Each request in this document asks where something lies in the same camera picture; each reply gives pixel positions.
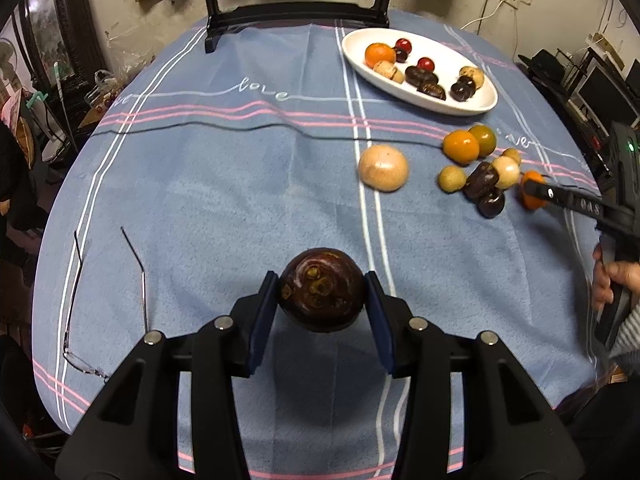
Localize large tan round fruit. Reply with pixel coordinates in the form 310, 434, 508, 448
357, 144, 410, 192

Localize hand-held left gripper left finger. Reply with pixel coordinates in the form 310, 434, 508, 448
56, 270, 281, 480

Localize large orange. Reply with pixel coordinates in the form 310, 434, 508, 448
443, 130, 481, 165

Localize person's right hand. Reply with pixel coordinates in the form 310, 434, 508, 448
591, 245, 640, 312

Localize black hat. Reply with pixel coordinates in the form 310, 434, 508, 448
517, 49, 569, 82

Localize black computer monitor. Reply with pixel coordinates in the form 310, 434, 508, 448
577, 62, 640, 128

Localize white power cable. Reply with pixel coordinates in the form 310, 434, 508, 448
459, 0, 508, 32

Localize dark purple mangosteen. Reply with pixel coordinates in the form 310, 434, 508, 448
277, 247, 367, 332

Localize small orange mandarin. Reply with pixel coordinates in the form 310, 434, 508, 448
520, 170, 550, 211
364, 42, 397, 68

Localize wire-frame eyeglasses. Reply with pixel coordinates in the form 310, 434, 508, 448
62, 227, 151, 382

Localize blue striped tablecloth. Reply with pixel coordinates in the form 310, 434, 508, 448
30, 7, 608, 480

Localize pale yellow round fruit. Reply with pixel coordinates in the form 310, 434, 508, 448
491, 155, 521, 190

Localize dark brown flat fruit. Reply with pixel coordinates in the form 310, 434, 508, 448
404, 65, 440, 87

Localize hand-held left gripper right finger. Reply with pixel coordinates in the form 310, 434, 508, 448
364, 270, 586, 480

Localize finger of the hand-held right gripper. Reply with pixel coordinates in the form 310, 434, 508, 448
522, 180, 608, 222

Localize white oval plate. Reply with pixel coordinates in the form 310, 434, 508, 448
341, 27, 499, 117

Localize person's right forearm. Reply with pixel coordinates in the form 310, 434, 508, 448
606, 297, 640, 388

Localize pale tan round fruit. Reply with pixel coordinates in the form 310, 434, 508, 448
460, 65, 486, 90

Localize green-brown round fruit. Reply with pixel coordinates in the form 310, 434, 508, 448
467, 124, 497, 157

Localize person's dark clothing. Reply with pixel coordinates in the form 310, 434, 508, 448
557, 375, 640, 480

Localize tan longan fruit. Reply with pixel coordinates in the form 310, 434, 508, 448
438, 165, 467, 194

